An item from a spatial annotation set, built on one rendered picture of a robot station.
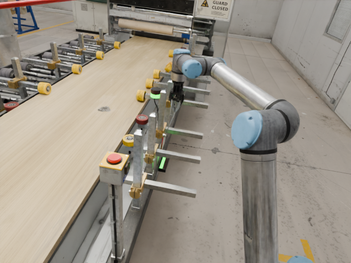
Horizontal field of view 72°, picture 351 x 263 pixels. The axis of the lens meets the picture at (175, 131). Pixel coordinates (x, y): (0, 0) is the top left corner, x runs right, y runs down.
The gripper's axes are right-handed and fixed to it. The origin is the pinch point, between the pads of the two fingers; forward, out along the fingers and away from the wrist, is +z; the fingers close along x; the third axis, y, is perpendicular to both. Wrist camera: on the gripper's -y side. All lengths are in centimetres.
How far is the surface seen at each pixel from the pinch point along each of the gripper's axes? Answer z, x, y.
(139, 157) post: -2, -7, 54
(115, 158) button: -21, -8, 79
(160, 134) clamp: 16.0, -6.8, 6.9
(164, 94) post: -10.5, -6.9, 4.3
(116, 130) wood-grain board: 11.4, -31.1, 17.7
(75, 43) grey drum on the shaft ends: 16, -156, -168
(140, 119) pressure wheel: 10.6, -21.2, 1.1
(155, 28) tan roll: -6, -66, -227
